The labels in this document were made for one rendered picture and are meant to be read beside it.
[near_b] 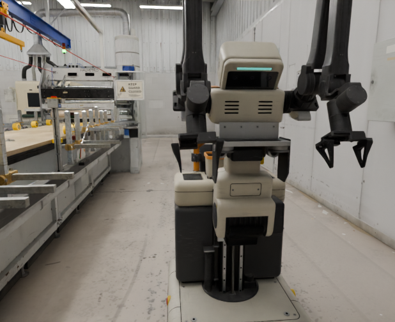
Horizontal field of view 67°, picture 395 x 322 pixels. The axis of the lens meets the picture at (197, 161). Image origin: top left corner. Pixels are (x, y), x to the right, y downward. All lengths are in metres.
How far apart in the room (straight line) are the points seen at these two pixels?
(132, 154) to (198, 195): 4.01
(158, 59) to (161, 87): 1.01
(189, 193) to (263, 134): 0.48
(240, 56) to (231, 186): 0.47
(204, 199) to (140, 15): 10.93
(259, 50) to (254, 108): 0.20
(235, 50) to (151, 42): 10.80
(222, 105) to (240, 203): 0.37
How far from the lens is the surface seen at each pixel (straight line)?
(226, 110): 1.11
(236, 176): 1.16
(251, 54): 1.10
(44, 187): 1.39
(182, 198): 1.42
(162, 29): 11.94
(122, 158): 5.53
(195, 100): 0.77
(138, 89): 5.27
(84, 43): 12.16
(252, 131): 1.11
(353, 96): 0.92
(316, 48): 1.11
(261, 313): 1.48
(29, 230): 2.56
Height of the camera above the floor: 1.15
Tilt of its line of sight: 10 degrees down
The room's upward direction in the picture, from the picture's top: straight up
